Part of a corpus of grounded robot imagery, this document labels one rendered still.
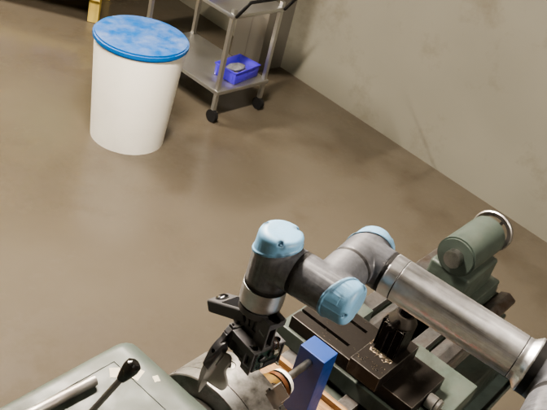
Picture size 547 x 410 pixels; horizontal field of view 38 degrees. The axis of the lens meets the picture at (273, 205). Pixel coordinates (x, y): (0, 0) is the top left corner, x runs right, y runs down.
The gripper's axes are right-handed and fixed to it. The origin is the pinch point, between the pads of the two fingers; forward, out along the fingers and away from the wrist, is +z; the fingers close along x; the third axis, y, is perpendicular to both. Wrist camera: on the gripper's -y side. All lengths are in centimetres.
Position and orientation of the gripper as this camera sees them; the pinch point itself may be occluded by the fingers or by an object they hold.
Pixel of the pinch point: (229, 374)
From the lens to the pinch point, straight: 149.3
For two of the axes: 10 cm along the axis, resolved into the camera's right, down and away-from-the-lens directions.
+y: 6.1, 5.6, -5.5
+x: 7.6, -2.1, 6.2
